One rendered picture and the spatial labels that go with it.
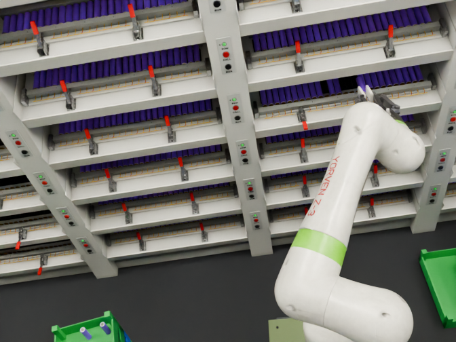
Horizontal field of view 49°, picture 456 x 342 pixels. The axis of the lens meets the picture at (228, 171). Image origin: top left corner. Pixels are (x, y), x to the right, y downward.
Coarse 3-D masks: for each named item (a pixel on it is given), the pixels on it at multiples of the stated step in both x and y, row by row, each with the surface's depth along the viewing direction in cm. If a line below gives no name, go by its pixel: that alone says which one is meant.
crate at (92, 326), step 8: (104, 312) 169; (88, 320) 170; (96, 320) 171; (104, 320) 172; (112, 320) 169; (56, 328) 167; (64, 328) 171; (72, 328) 172; (80, 328) 173; (88, 328) 174; (96, 328) 174; (112, 328) 167; (56, 336) 169; (64, 336) 172; (72, 336) 173; (80, 336) 173; (96, 336) 172; (104, 336) 171; (112, 336) 166
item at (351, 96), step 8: (384, 88) 163; (392, 88) 162; (400, 88) 162; (408, 88) 162; (416, 88) 162; (424, 88) 163; (328, 96) 164; (336, 96) 164; (344, 96) 163; (352, 96) 163; (392, 96) 162; (400, 96) 162; (280, 104) 165; (288, 104) 164; (296, 104) 164; (304, 104) 164; (312, 104) 164; (320, 104) 164; (328, 104) 164; (352, 104) 163; (264, 112) 165; (272, 112) 165
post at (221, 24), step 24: (216, 24) 134; (216, 48) 139; (240, 48) 140; (216, 72) 145; (240, 72) 146; (240, 96) 153; (240, 168) 177; (240, 192) 187; (264, 216) 200; (264, 240) 212
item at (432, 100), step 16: (432, 64) 163; (432, 80) 161; (256, 96) 170; (416, 96) 163; (432, 96) 162; (256, 112) 164; (320, 112) 164; (336, 112) 164; (400, 112) 163; (416, 112) 164; (256, 128) 165; (272, 128) 164; (288, 128) 165
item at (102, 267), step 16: (0, 80) 145; (0, 96) 146; (0, 112) 151; (0, 128) 155; (16, 128) 156; (32, 128) 161; (32, 144) 161; (16, 160) 166; (32, 160) 167; (32, 176) 172; (48, 176) 173; (64, 176) 181; (64, 192) 180; (80, 208) 192; (64, 224) 194; (80, 224) 194; (96, 240) 205; (96, 256) 212; (96, 272) 221; (112, 272) 222
